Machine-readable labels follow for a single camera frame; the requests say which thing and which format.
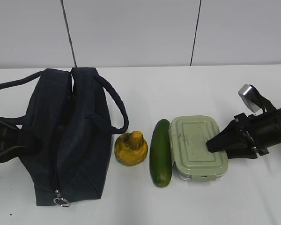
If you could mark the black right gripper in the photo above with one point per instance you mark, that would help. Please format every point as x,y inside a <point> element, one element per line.
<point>238,139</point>

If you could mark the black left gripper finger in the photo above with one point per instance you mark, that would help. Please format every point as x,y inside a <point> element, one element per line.
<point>18,138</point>

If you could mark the green lidded food container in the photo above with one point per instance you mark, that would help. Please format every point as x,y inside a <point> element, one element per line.
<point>188,146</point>

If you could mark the dark blue lunch bag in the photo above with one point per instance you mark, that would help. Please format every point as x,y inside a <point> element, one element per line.
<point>77,112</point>

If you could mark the green cucumber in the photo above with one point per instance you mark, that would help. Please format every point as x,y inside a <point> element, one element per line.
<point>160,157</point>

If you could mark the yellow toy squash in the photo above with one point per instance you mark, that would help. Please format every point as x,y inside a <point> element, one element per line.
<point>131,148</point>

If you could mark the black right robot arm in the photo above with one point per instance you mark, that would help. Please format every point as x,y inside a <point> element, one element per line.
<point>268,128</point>

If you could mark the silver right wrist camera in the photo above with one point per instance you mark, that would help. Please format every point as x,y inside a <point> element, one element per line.
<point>250,98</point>

